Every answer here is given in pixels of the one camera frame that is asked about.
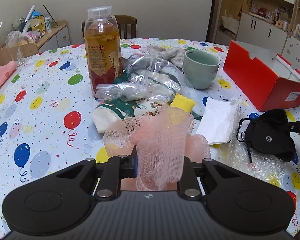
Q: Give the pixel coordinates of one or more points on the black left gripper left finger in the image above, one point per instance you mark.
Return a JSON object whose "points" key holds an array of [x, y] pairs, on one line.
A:
{"points": [[112, 172]]}

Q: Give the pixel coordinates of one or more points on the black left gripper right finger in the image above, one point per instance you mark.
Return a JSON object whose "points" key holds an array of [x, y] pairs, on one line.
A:
{"points": [[188, 186]]}

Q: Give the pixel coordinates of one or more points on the pink mesh bath sponge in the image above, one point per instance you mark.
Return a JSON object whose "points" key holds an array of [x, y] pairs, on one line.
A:
{"points": [[162, 141]]}

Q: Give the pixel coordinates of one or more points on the christmas pattern sock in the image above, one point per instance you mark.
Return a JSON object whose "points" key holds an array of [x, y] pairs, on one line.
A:
{"points": [[111, 111]]}

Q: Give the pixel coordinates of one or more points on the white tissue pack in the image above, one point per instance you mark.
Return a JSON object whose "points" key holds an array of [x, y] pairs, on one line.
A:
{"points": [[219, 120]]}

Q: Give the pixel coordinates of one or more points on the yellow small sponge cloth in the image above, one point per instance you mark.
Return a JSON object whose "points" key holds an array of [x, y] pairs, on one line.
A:
{"points": [[184, 103]]}

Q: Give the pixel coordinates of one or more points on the clear bubble wrap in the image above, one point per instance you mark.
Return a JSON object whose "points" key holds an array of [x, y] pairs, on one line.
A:
{"points": [[266, 168]]}

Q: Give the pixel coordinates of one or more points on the red cardboard box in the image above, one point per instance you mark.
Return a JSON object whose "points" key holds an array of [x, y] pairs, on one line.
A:
{"points": [[264, 76]]}

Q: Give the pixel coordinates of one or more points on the balloon pattern tablecloth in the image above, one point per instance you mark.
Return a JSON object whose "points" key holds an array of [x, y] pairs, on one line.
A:
{"points": [[34, 140]]}

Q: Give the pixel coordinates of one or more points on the clear plastic bag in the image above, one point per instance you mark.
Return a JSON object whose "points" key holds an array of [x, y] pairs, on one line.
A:
{"points": [[146, 77]]}

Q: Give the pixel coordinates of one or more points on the amber tea plastic bottle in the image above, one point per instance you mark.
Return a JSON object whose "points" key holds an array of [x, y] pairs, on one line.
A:
{"points": [[102, 47]]}

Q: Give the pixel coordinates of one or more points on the pale green ceramic mug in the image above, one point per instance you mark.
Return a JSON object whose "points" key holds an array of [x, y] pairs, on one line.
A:
{"points": [[200, 68]]}

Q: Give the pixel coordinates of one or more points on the grey knitted cloth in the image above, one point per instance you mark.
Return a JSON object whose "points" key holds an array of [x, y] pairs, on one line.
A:
{"points": [[174, 55]]}

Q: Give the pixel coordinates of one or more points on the white wooden side cabinet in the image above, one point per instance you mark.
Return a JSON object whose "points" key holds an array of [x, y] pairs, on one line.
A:
{"points": [[57, 38]]}

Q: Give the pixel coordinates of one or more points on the brown wooden chair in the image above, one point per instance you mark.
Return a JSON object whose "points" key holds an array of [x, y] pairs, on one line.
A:
{"points": [[126, 26]]}

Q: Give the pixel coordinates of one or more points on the white wall cabinet unit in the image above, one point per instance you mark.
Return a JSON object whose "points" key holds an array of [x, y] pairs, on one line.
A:
{"points": [[270, 24]]}

